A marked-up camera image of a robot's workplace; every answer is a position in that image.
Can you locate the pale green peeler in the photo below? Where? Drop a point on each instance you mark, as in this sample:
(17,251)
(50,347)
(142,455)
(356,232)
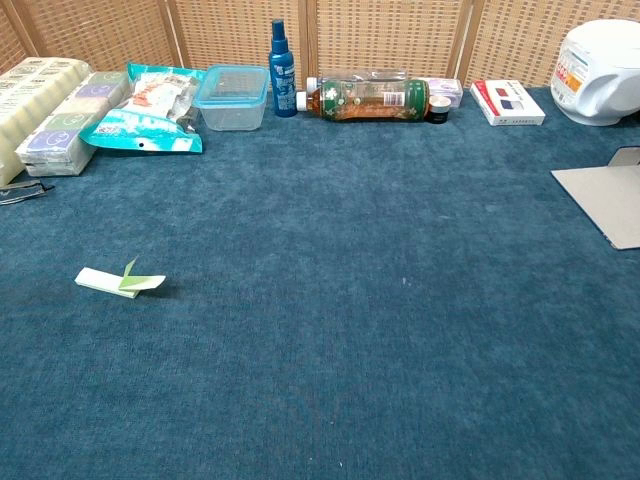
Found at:
(100,280)

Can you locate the blue table cloth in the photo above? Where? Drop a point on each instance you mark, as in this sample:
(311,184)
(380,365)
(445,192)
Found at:
(320,350)

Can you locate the green label tea bottle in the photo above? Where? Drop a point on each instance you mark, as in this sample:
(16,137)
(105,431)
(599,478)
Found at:
(365,100)

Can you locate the clear container blue rim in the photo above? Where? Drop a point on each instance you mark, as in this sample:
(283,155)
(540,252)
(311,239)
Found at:
(232,100)

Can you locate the blue spray bottle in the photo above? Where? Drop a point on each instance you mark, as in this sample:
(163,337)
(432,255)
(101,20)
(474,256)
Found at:
(283,75)

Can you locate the small black jar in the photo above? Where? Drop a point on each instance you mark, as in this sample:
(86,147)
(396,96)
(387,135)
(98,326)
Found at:
(439,112)

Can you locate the small purple box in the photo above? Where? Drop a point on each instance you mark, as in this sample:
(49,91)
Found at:
(447,90)

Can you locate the wicker folding screen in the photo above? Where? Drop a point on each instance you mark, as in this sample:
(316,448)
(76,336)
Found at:
(380,35)

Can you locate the teal snack bag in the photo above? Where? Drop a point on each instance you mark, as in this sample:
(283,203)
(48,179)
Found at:
(150,100)

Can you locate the white red card box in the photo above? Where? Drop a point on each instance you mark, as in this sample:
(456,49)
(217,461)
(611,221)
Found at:
(505,102)

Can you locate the pastel tissue packets pack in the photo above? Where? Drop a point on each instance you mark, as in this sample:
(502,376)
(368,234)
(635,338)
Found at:
(65,130)

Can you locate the grey cardboard folder blue spine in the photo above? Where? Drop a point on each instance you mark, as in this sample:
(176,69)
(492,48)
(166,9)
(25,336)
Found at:
(605,200)

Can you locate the cream tissue multipack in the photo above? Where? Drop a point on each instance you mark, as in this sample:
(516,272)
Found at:
(30,95)

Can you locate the white plastic jug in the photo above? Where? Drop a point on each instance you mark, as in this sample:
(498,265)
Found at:
(600,75)

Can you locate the black frame eyeglasses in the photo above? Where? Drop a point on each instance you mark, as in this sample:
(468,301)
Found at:
(30,188)

